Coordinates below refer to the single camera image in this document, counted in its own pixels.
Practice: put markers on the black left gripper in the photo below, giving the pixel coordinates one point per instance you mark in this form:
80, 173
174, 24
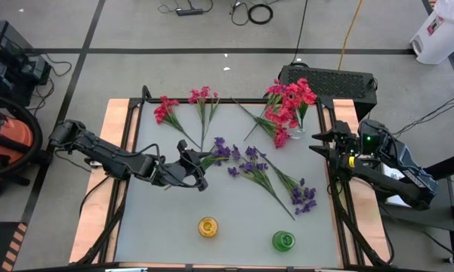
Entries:
173, 173

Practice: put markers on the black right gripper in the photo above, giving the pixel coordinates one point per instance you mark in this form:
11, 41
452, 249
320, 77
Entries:
343, 145

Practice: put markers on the purple artificial flower bunch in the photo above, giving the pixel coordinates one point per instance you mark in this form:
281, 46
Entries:
251, 166
304, 198
221, 151

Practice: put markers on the red artificial flower bunch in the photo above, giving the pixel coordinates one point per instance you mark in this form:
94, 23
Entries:
281, 113
166, 109
281, 138
302, 92

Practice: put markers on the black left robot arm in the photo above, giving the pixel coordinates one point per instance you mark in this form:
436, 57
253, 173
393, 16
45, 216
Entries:
98, 149

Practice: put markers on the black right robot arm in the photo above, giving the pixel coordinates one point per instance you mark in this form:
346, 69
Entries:
400, 174

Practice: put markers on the clear glass vase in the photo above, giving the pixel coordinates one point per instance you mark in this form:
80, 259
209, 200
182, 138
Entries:
297, 134

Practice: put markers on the yellow glass vase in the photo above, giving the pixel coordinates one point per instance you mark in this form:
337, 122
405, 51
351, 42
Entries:
207, 227

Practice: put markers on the green glass vase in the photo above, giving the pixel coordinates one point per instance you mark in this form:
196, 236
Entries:
283, 242

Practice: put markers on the black computer case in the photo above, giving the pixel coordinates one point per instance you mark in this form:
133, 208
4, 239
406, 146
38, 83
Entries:
343, 85

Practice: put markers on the white paper booklet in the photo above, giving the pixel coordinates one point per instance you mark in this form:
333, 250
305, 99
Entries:
393, 172

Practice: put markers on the white label plate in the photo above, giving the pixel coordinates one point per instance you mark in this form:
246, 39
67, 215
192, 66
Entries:
126, 270

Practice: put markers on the black power strip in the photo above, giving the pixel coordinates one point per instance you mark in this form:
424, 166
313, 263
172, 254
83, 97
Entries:
189, 12

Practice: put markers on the white plastic bin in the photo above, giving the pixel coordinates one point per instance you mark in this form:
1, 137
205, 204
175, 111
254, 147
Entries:
438, 38

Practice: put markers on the orange vacuum cleaner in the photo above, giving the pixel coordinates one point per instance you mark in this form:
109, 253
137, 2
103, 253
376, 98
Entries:
15, 136
39, 132

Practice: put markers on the black equipment stack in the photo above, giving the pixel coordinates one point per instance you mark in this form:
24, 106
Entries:
7, 75

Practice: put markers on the black metal table frame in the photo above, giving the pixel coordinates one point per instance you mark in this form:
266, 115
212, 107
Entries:
226, 101

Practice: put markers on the silver metal bracket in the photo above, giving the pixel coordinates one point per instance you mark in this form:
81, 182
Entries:
95, 164

